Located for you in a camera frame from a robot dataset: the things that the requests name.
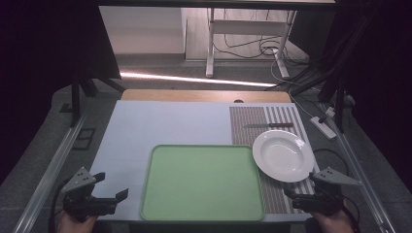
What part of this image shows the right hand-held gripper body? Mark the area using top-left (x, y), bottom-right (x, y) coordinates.
top-left (292, 166), bottom-right (362, 217)

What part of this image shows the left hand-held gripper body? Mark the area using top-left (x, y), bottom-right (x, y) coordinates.
top-left (60, 166), bottom-right (119, 223)

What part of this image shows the person's left hand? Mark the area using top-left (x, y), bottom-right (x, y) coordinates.
top-left (54, 211), bottom-right (99, 233)

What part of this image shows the person's right hand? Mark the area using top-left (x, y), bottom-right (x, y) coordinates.
top-left (311, 199), bottom-right (357, 233)

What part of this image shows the white round plate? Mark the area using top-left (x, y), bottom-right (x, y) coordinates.
top-left (252, 129), bottom-right (316, 184)

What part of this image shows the white power strip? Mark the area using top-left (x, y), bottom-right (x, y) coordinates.
top-left (309, 116), bottom-right (338, 141)

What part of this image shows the black metal stand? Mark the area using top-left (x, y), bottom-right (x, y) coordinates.
top-left (68, 69), bottom-right (126, 128)
top-left (317, 76), bottom-right (349, 134)

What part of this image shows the green plastic tray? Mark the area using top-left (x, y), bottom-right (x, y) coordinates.
top-left (139, 144), bottom-right (267, 223)

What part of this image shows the striped woven placemat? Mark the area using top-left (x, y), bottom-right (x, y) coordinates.
top-left (228, 105), bottom-right (323, 216)

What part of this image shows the pale blue table sheet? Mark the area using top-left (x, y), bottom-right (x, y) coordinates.
top-left (89, 99), bottom-right (313, 223)

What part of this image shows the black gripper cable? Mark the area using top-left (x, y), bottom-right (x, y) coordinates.
top-left (312, 148), bottom-right (361, 233)
top-left (48, 177), bottom-right (72, 233)

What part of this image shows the aluminium rail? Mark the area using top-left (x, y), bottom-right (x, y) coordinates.
top-left (319, 102), bottom-right (397, 233)
top-left (12, 111), bottom-right (89, 233)

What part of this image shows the knife with brown handle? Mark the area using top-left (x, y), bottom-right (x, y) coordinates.
top-left (244, 121), bottom-right (295, 129)

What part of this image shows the bundle of floor cables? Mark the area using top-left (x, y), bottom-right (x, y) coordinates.
top-left (212, 9), bottom-right (314, 85)

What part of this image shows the white desk frame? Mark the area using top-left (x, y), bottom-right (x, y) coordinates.
top-left (205, 7), bottom-right (298, 80)

